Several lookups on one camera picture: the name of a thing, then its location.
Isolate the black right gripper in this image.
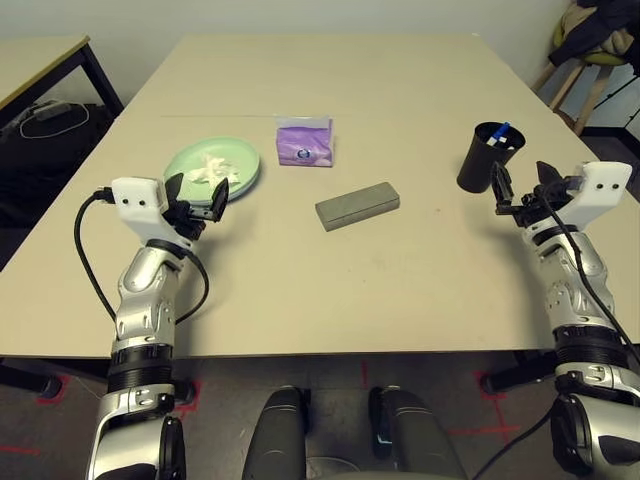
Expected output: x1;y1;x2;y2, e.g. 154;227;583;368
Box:
492;160;576;227

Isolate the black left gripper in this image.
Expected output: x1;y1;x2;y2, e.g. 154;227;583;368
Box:
163;172;231;241

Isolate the light green plate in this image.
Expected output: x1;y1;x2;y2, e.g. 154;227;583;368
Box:
162;137;263;205

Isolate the white tissue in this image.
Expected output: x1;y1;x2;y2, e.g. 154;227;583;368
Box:
185;153;242;187

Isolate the grey glasses case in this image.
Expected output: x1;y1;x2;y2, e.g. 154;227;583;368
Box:
314;181;402;234

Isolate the black cup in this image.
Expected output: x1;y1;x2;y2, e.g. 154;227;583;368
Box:
456;121;529;194

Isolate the wooden stool with green seat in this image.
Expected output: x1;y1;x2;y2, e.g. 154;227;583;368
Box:
532;22;640;137

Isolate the purple tissue pack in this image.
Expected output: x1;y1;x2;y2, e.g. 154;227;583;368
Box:
275;115;335;169

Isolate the black tripod stand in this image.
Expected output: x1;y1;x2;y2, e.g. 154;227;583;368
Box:
597;72;640;131

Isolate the beige fleece garment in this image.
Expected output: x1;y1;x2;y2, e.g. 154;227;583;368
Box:
559;4;636;56

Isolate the black jacket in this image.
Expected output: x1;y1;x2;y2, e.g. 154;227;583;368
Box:
548;0;640;69

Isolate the grey power adapter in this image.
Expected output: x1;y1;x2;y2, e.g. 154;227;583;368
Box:
29;101;71;121

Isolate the black table foot with caster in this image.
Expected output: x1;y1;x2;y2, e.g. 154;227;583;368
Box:
480;357;561;394
0;358;64;396
169;379;194;406

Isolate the dark grey robot left leg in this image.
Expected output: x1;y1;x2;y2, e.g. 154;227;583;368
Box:
243;385;311;480

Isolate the dark grey robot leg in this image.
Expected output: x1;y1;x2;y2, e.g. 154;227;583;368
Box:
243;385;311;480
368;385;469;480

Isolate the dark grey robot right leg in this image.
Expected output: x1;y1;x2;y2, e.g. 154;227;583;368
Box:
368;385;469;480

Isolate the grey robot waist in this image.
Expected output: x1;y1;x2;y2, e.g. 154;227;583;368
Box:
304;452;401;480

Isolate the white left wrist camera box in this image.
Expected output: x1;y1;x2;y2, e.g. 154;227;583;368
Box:
110;176;194;249

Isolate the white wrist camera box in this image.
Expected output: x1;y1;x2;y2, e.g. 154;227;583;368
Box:
562;161;632;234
110;176;194;249

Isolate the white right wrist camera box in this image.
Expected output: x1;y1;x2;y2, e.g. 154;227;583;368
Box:
562;161;632;234

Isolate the black left wrist camera cable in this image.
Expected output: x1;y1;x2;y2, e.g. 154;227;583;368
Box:
73;187;210;326

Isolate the thin white cable loop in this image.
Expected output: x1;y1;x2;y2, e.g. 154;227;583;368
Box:
19;102;91;140

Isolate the beige side table black frame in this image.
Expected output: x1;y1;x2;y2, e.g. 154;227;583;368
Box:
0;33;125;121

